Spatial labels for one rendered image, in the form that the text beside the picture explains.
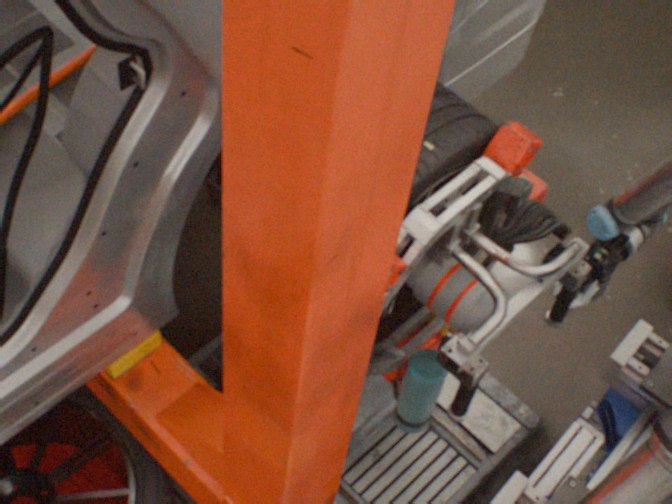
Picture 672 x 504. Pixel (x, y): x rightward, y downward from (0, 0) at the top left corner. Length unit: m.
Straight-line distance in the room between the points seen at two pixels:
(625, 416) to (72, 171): 1.29
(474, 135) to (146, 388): 0.87
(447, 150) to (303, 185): 0.93
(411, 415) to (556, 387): 0.89
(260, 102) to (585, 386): 2.24
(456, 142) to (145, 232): 0.62
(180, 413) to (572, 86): 2.33
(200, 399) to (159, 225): 0.42
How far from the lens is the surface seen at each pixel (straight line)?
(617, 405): 2.28
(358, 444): 2.69
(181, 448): 2.08
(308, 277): 1.12
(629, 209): 2.12
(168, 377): 2.16
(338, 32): 0.85
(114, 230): 1.82
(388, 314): 2.34
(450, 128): 1.97
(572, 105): 3.83
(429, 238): 1.87
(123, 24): 1.52
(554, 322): 2.24
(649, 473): 1.46
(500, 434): 2.86
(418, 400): 2.20
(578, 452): 2.73
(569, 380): 3.10
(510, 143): 2.02
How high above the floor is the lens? 2.58
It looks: 54 degrees down
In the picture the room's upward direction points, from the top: 9 degrees clockwise
